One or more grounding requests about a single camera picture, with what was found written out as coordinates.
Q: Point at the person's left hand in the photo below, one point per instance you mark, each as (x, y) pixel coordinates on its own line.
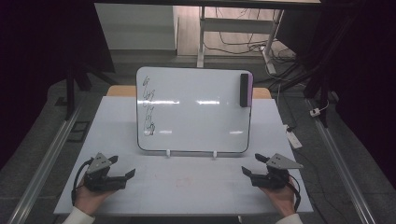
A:
(88, 200)

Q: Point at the aluminium rail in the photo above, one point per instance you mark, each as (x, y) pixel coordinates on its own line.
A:
(43, 168)
(342, 174)

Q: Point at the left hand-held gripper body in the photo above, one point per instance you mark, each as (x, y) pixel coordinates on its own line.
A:
(99, 180)

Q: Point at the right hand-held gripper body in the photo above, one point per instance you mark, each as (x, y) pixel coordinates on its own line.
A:
(274, 179)

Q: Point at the white whiteboard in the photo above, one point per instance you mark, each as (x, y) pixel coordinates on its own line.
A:
(199, 118)

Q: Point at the black metal stand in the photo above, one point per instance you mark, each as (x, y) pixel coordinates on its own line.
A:
(71, 90)
(323, 77)

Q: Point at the black and purple whiteboard eraser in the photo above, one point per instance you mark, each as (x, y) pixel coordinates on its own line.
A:
(245, 90)

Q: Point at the white desk frame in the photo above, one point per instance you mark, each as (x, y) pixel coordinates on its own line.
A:
(236, 25)

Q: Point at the person's right hand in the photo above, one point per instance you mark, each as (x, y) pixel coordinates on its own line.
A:
(281, 200)

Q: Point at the black floor plate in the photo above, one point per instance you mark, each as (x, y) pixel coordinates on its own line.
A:
(78, 132)

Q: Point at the white whiteboard holder clip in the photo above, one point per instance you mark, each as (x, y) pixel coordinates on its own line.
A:
(214, 154)
(168, 152)

